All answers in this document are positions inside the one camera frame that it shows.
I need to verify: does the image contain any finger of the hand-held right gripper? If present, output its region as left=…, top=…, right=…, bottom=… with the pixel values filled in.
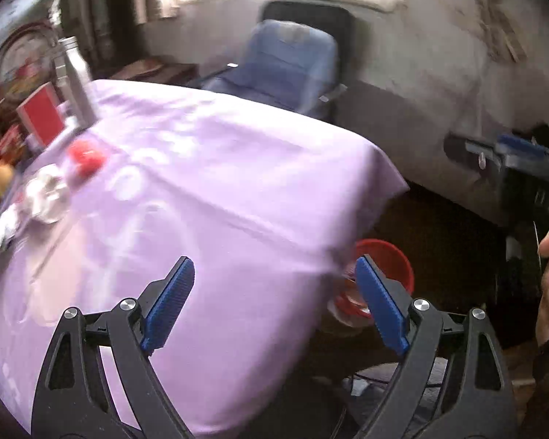
left=443, top=132, right=504, bottom=173
left=496, top=133, right=549, bottom=166

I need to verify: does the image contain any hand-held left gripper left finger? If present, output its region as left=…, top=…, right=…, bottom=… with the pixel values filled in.
left=30, top=256, right=197, bottom=439

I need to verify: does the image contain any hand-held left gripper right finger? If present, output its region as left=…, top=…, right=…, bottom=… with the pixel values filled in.
left=354, top=254, right=519, bottom=439

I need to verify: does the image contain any red plastic basket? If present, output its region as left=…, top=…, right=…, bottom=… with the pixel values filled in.
left=333, top=238, right=415, bottom=328

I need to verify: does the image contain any purple printed tablecloth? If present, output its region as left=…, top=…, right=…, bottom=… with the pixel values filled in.
left=0, top=79, right=411, bottom=437

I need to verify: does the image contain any red mesh net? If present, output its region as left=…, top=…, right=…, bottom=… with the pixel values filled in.
left=68, top=139, right=107, bottom=177

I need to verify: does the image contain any yellow pear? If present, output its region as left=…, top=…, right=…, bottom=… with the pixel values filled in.
left=0, top=162, right=17, bottom=198

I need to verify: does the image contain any blue cushioned chair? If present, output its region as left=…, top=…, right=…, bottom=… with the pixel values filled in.
left=201, top=19, right=340, bottom=116

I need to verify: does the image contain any red snack packet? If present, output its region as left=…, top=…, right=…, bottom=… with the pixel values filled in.
left=0, top=125, right=29, bottom=162

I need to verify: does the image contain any red and white box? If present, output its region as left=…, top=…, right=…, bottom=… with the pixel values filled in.
left=16, top=80, right=67, bottom=147

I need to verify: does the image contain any steel bottle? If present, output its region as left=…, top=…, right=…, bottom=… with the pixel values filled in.
left=54, top=35, right=97, bottom=128

